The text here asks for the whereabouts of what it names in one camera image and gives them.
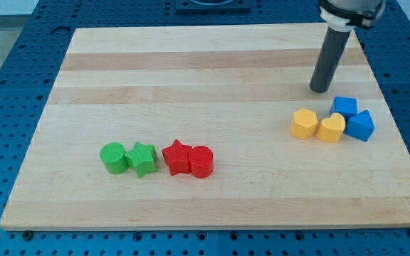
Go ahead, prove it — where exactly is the red star block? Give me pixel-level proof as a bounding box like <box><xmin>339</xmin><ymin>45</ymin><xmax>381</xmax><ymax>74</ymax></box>
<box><xmin>162</xmin><ymin>139</ymin><xmax>192</xmax><ymax>176</ymax></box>

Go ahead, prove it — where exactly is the blue triangle block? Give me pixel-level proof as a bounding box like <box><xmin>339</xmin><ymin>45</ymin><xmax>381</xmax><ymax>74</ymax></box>
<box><xmin>344</xmin><ymin>110</ymin><xmax>375</xmax><ymax>142</ymax></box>

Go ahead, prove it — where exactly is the yellow hexagon block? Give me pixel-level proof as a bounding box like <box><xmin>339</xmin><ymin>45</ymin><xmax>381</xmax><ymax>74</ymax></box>
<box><xmin>290</xmin><ymin>108</ymin><xmax>318</xmax><ymax>139</ymax></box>

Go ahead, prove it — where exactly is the blue cube block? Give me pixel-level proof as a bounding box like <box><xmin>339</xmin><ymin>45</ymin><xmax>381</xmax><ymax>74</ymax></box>
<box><xmin>330</xmin><ymin>96</ymin><xmax>358</xmax><ymax>121</ymax></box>

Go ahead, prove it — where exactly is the wooden board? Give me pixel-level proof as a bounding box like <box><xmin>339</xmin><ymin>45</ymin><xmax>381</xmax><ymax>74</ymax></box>
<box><xmin>0</xmin><ymin>23</ymin><xmax>410</xmax><ymax>231</ymax></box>

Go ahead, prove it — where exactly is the yellow heart block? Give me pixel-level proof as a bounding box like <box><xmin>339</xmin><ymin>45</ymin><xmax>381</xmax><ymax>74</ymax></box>
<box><xmin>316</xmin><ymin>112</ymin><xmax>346</xmax><ymax>143</ymax></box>

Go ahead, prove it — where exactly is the green star block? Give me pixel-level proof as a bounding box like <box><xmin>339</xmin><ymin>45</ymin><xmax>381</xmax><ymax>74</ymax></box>
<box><xmin>125</xmin><ymin>142</ymin><xmax>157</xmax><ymax>178</ymax></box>

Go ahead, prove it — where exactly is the dark square base plate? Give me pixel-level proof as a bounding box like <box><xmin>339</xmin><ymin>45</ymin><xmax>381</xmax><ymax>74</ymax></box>
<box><xmin>173</xmin><ymin>0</ymin><xmax>252</xmax><ymax>13</ymax></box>

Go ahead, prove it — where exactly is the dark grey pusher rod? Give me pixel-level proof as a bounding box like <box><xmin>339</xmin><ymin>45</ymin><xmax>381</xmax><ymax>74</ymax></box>
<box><xmin>309</xmin><ymin>27</ymin><xmax>350</xmax><ymax>93</ymax></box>

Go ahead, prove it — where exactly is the red cylinder block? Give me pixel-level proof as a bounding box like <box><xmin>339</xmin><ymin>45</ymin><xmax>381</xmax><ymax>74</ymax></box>
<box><xmin>188</xmin><ymin>146</ymin><xmax>214</xmax><ymax>178</ymax></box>

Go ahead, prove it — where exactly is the green cylinder block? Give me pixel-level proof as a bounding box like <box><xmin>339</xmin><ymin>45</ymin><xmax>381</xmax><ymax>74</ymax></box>
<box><xmin>100</xmin><ymin>142</ymin><xmax>129</xmax><ymax>175</ymax></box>

